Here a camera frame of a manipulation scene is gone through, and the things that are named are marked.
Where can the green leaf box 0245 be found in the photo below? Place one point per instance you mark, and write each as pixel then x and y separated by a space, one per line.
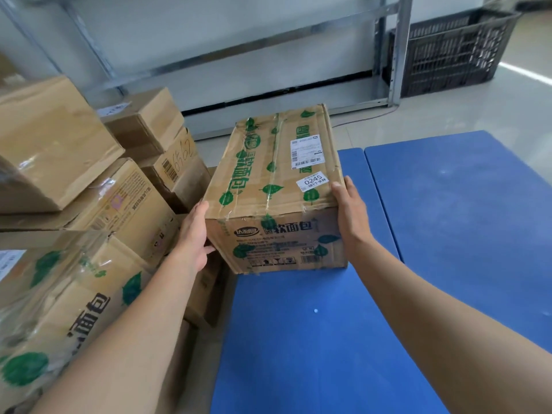
pixel 267 176

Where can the person's left hand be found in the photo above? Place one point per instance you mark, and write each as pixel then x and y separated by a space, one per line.
pixel 194 241

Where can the person's right forearm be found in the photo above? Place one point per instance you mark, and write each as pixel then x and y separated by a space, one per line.
pixel 453 332

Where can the black plastic crate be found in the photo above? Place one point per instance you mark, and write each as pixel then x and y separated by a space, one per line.
pixel 453 56

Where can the pile of plain cardboard boxes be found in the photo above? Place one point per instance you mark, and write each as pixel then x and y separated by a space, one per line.
pixel 142 120

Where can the silver metal shelf rack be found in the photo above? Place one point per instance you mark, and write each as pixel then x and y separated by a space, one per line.
pixel 401 47

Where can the person's left forearm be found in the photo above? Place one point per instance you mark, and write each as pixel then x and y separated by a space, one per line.
pixel 120 349

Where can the person's right hand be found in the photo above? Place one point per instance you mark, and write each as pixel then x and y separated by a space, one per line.
pixel 353 224

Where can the small brown box 7786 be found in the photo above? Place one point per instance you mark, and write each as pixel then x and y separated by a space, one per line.
pixel 51 142

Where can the orange leaf box 8935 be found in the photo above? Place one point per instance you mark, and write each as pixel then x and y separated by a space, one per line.
pixel 86 306

